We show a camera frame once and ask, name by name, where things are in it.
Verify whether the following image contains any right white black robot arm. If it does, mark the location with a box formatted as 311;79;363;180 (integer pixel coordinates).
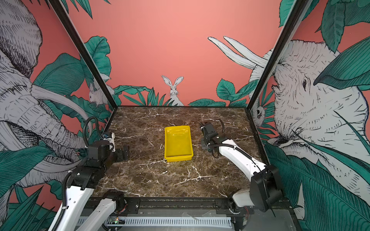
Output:
200;122;284;212

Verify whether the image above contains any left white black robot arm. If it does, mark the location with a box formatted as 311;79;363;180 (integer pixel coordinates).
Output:
49;140;131;231

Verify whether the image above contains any yellow plastic bin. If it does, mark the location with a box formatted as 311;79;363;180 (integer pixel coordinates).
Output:
164;126;194;162

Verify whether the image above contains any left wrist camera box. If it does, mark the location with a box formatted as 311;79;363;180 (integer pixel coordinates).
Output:
103;132;116;152

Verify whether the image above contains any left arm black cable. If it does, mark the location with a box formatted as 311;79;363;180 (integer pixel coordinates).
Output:
82;116;104;146

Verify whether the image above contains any black mounting rail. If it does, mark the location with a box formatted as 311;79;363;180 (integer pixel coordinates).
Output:
62;197;293;216

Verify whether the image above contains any white slotted cable duct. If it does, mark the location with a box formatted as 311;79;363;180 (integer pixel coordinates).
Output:
75;216;233;228

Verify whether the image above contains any left black frame post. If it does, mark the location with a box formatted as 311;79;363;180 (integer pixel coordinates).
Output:
47;0;118;110

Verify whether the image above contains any black frame post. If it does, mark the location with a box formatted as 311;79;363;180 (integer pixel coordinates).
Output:
247;0;309;110
47;0;118;110

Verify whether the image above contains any right black frame post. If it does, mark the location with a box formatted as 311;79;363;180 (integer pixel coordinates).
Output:
247;0;309;110

